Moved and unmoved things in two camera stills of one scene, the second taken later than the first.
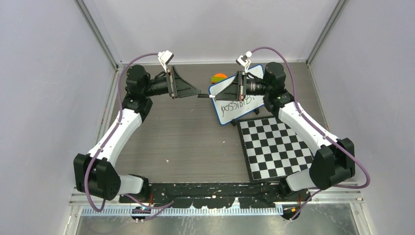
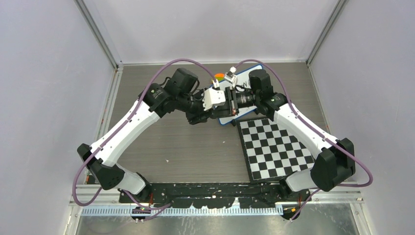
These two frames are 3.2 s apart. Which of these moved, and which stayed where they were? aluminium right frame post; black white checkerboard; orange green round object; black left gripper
Moved: black left gripper
Stayed: black white checkerboard; orange green round object; aluminium right frame post
